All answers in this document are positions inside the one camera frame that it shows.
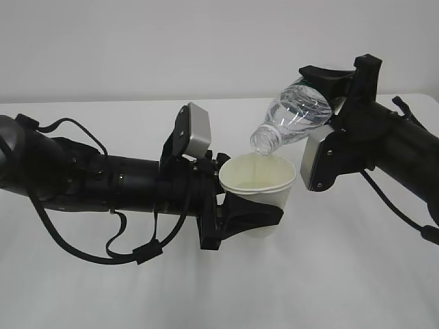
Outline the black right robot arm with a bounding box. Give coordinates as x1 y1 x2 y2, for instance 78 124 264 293
299 54 438 221

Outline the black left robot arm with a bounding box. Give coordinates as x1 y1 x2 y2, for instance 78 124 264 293
1 107 283 258

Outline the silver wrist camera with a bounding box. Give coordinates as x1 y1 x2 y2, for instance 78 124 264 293
300 125 334 192
186 102 211 158

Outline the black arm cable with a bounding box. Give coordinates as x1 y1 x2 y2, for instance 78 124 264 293
359 95 439 246
27 118 193 267

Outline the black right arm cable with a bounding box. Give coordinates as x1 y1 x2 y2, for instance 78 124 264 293
359 95 439 246

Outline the clear green-label water bottle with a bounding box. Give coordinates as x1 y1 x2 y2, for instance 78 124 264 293
250 77 333 156

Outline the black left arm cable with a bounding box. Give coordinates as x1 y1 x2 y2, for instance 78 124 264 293
27 118 193 267

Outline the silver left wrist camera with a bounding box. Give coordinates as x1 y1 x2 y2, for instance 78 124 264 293
186 102 211 158

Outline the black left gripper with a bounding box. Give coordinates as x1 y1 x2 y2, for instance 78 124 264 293
157 151 284 250

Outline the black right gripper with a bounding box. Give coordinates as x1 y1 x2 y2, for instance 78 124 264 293
298 54 401 171

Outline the white paper cup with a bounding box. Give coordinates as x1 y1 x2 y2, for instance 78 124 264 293
219 154 296 212

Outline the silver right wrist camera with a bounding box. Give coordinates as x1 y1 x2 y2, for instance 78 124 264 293
300 125 334 192

